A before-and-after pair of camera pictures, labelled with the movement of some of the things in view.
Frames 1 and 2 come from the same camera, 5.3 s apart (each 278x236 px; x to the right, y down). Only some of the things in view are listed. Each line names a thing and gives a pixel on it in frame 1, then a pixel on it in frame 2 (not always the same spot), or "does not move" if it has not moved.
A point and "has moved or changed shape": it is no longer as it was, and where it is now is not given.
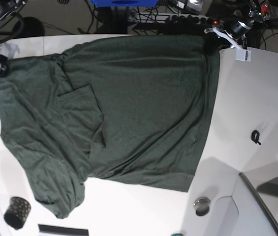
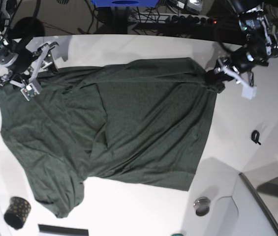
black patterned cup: (17, 212) does not move
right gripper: (237, 29) to (243, 59)
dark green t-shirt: (140, 109) has moved or changed shape
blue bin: (125, 3) does not move
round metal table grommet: (201, 205) does not move
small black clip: (255, 136) does not move
